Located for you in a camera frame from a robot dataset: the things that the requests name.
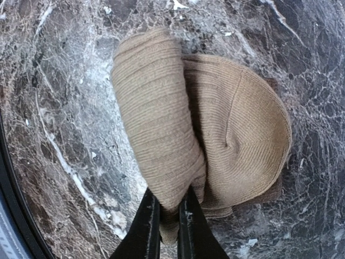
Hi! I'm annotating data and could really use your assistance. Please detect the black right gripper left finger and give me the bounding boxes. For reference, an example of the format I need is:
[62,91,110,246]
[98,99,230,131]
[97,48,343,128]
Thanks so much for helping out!
[110,189,161,259]

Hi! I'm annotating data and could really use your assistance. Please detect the black front rail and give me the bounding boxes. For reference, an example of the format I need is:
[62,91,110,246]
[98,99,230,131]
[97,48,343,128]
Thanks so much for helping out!
[1,125,54,258]

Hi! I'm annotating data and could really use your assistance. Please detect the tan ribbed sock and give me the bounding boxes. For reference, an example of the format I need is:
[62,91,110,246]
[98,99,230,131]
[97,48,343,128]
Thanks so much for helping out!
[111,28,292,244]

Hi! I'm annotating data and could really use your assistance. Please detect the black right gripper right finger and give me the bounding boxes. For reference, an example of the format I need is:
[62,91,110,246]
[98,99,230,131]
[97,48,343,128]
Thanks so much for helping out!
[177,186,229,259]

